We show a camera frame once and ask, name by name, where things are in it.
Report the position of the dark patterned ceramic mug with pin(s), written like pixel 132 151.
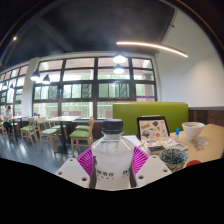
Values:
pixel 173 160

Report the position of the person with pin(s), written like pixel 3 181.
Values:
pixel 7 116

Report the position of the small blue-capped white tube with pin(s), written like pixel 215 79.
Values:
pixel 177 135

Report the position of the black-framed tablet with stickers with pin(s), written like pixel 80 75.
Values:
pixel 153 128

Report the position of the green upholstered booth backrest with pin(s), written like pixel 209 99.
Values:
pixel 150 111

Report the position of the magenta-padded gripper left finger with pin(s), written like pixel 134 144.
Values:
pixel 71 171

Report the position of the curved linear ceiling light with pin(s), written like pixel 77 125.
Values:
pixel 150 45

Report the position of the white ceramic bowl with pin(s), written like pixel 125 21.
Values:
pixel 193 130

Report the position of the black pendant ceiling lamps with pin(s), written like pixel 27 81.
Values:
pixel 119 59

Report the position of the clear plastic water bottle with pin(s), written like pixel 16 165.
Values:
pixel 112 156

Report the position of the light wooden dining table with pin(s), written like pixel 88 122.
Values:
pixel 61 119
pixel 18 117

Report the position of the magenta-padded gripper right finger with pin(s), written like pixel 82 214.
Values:
pixel 151 170

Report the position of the printed sticker sheet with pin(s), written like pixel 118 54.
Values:
pixel 160 142

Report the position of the wooden chairs with green seats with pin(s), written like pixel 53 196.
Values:
pixel 79 134

